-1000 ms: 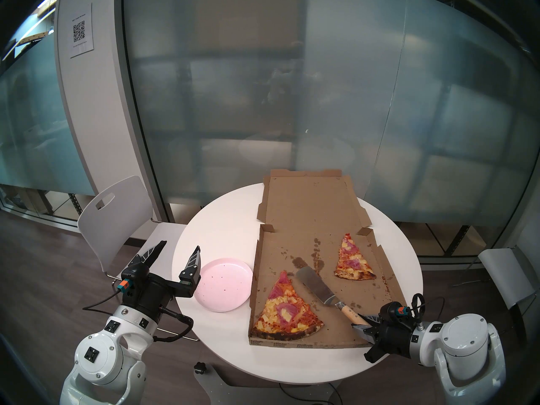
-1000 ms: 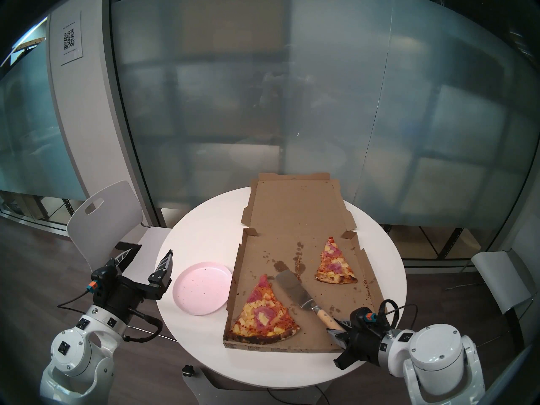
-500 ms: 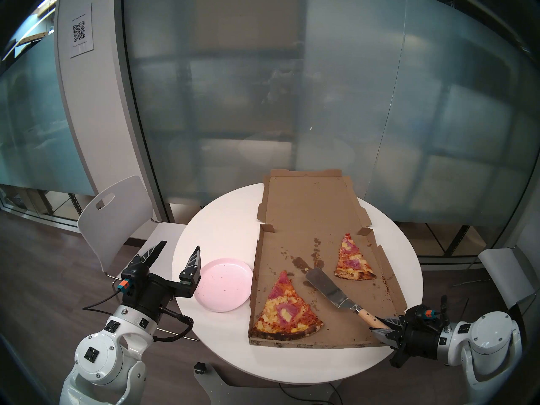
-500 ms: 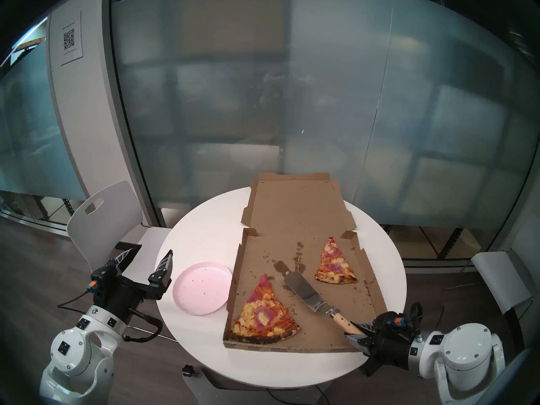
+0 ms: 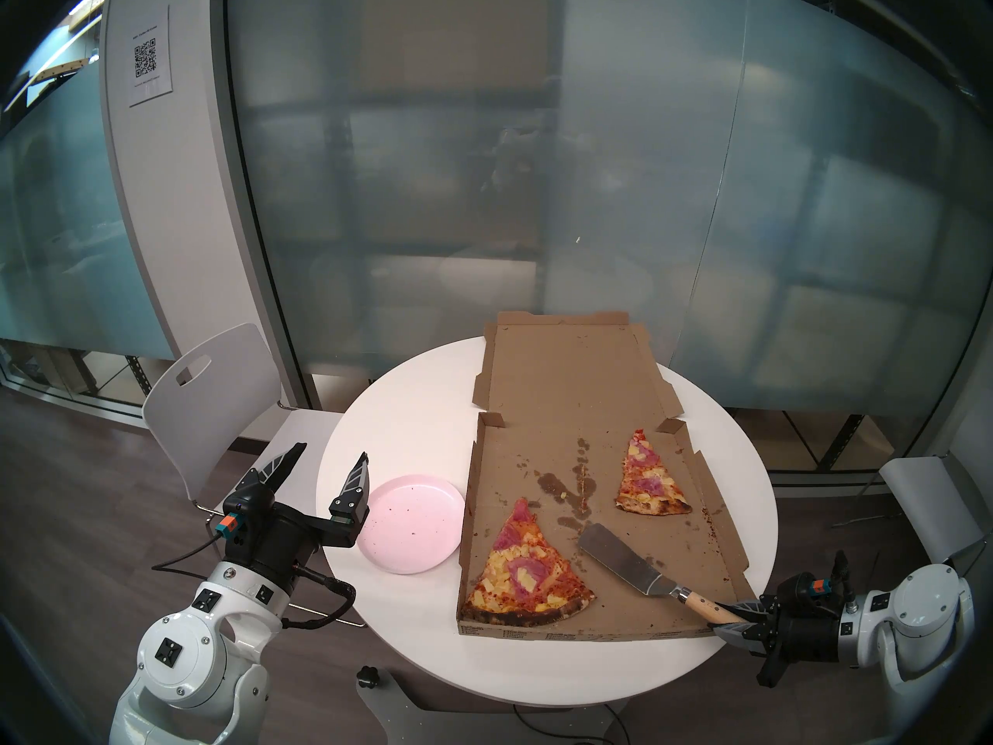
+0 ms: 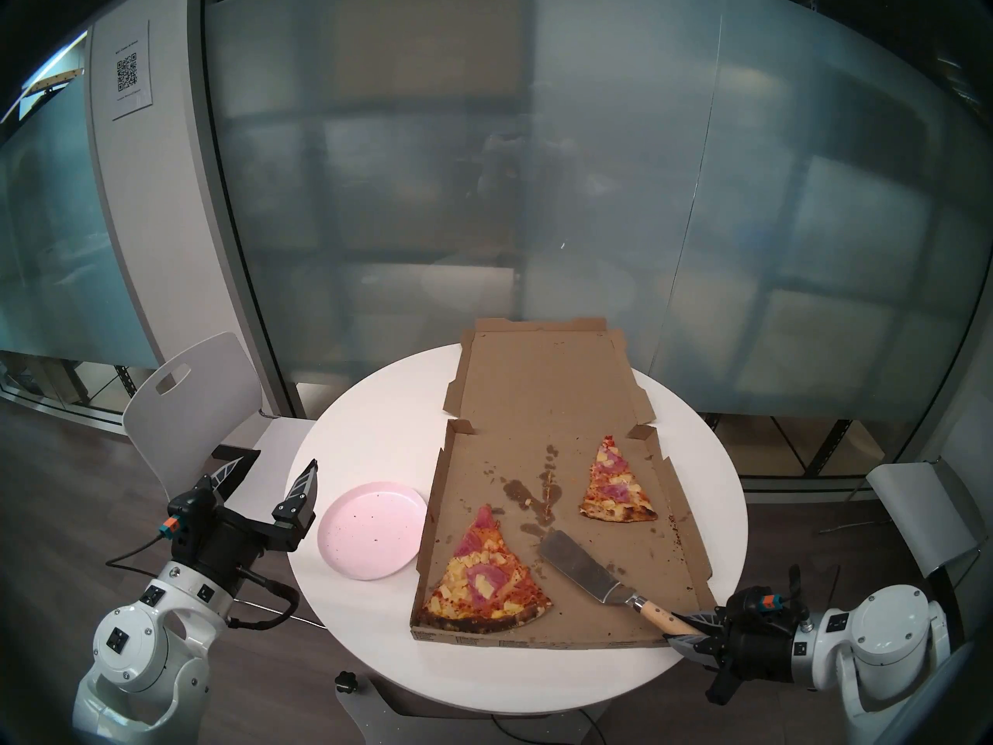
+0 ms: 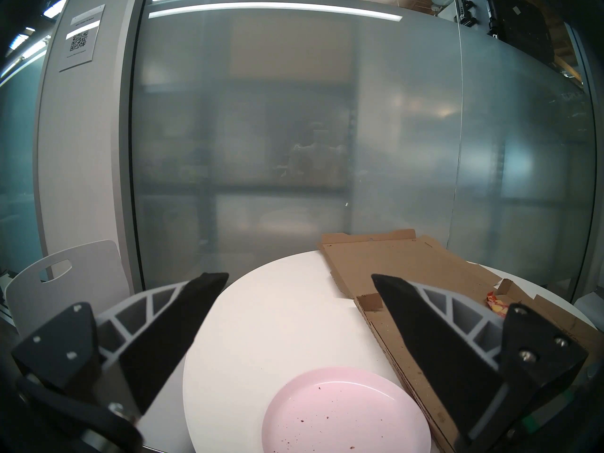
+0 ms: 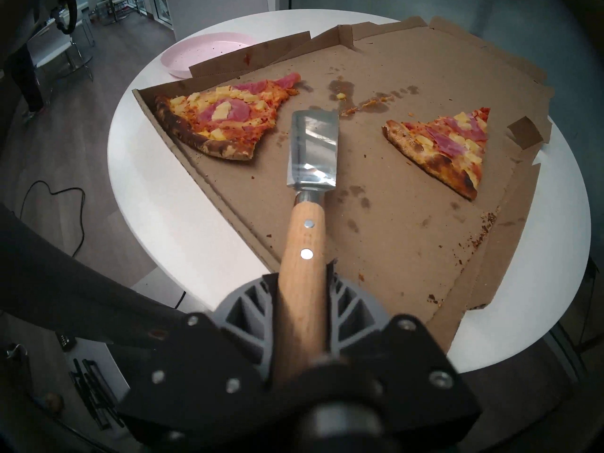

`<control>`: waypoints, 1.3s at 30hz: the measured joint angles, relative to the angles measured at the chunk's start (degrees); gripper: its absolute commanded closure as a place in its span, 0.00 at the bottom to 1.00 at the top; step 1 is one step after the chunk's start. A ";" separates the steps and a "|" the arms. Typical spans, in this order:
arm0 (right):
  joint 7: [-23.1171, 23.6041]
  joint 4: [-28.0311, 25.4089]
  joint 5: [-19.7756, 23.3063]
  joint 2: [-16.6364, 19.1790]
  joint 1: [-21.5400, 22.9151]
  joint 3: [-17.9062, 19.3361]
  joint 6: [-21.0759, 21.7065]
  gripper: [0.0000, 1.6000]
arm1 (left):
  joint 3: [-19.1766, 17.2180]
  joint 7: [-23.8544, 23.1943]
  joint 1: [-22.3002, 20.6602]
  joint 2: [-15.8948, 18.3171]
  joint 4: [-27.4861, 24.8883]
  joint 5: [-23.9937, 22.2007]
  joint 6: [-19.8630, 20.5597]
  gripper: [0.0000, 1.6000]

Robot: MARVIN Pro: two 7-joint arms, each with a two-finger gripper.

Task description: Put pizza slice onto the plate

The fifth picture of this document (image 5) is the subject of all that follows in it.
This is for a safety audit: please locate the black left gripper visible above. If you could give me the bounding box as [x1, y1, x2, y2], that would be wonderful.
[225, 442, 370, 595]

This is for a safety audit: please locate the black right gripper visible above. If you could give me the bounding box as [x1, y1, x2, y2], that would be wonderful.
[712, 600, 843, 686]

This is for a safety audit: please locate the metal spatula with wooden handle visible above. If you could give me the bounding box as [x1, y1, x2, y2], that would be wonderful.
[578, 522, 749, 626]

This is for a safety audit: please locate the large ham pineapple pizza slice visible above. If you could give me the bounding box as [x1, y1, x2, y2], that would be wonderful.
[458, 497, 597, 626]

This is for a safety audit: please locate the pink plastic plate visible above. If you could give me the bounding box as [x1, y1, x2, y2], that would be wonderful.
[357, 474, 468, 576]

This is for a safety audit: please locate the small ham pineapple pizza slice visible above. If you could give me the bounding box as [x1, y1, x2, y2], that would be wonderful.
[615, 428, 693, 515]

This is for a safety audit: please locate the open brown cardboard pizza box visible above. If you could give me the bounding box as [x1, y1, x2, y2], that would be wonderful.
[456, 310, 765, 639]

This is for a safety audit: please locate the white plastic chair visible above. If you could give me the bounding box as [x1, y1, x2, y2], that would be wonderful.
[834, 452, 990, 566]

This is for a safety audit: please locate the white QR code paper sign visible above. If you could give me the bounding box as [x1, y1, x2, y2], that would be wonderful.
[126, 6, 173, 108]

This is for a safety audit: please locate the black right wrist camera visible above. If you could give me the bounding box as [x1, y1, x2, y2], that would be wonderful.
[776, 571, 827, 605]

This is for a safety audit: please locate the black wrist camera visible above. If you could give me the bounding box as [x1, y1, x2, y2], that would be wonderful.
[216, 483, 276, 541]
[776, 571, 827, 605]

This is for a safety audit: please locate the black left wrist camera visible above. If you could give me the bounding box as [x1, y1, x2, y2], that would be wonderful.
[216, 483, 276, 541]

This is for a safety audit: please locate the left arm thick black cable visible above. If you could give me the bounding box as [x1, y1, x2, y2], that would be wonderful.
[283, 569, 356, 632]

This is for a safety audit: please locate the white chair with handle hole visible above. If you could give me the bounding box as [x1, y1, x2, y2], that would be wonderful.
[142, 323, 365, 628]

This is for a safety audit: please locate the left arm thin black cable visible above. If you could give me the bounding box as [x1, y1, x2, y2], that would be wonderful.
[151, 535, 223, 573]

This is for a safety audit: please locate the black metal shelf frame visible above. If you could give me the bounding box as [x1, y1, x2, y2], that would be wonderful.
[85, 352, 160, 403]
[780, 411, 870, 473]

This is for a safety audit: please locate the grey metal base plate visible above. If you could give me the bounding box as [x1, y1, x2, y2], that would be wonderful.
[361, 674, 629, 745]

